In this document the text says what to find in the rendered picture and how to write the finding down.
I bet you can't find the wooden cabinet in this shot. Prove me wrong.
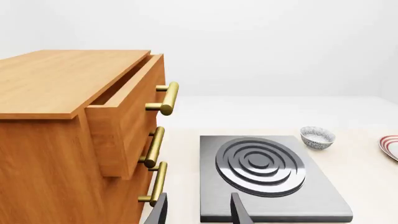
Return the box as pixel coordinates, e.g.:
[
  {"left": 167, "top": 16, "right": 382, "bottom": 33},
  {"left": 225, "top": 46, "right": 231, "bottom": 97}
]
[{"left": 0, "top": 49, "right": 165, "bottom": 224}]

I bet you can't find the brass drawer handle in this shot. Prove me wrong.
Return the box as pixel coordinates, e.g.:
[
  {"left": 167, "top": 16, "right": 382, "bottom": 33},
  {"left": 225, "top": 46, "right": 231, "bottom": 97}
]
[
  {"left": 137, "top": 161, "right": 169, "bottom": 207},
  {"left": 138, "top": 126, "right": 166, "bottom": 168},
  {"left": 145, "top": 81, "right": 180, "bottom": 116}
]

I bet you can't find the flat black stove plate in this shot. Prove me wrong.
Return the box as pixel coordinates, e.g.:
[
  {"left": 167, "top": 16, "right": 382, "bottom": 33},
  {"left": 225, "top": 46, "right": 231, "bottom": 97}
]
[{"left": 199, "top": 134, "right": 354, "bottom": 223}]

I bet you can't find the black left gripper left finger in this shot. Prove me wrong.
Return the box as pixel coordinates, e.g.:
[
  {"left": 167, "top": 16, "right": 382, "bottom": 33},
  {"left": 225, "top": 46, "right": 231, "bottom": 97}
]
[{"left": 143, "top": 192, "right": 169, "bottom": 224}]

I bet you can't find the closed wooden drawer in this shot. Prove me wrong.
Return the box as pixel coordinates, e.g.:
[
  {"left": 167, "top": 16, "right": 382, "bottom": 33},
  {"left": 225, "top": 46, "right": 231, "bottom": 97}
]
[
  {"left": 129, "top": 130, "right": 162, "bottom": 180},
  {"left": 102, "top": 162, "right": 161, "bottom": 224}
]

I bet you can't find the patterned black white bowl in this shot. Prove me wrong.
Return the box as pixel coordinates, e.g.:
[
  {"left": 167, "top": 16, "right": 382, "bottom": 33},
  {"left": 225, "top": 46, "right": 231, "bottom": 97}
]
[{"left": 300, "top": 126, "right": 336, "bottom": 151}]

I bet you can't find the white plate with red rings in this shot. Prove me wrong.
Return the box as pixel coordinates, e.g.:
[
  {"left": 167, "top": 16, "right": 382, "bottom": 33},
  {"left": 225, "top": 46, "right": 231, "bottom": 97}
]
[{"left": 378, "top": 134, "right": 398, "bottom": 162}]

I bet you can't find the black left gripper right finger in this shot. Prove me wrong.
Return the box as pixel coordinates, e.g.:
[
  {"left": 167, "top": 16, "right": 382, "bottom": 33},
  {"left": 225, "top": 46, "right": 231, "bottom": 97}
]
[{"left": 230, "top": 192, "right": 258, "bottom": 224}]

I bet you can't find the open wooden drawer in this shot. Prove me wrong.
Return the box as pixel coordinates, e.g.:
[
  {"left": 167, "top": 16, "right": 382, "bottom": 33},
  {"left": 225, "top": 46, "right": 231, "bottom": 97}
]
[{"left": 85, "top": 54, "right": 165, "bottom": 180}]

